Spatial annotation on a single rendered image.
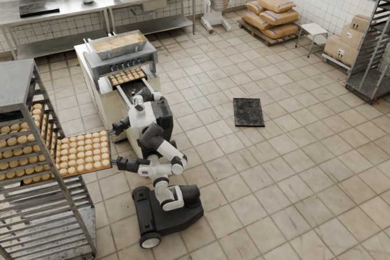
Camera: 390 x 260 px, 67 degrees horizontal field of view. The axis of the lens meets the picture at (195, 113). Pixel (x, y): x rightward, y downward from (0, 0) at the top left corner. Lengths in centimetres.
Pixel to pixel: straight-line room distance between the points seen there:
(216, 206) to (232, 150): 83
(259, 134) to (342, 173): 106
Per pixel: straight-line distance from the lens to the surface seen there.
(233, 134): 397
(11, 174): 228
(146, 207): 308
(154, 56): 337
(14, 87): 194
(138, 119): 209
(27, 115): 183
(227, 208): 327
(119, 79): 343
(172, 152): 197
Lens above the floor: 277
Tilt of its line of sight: 41 degrees down
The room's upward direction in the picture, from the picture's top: 1 degrees counter-clockwise
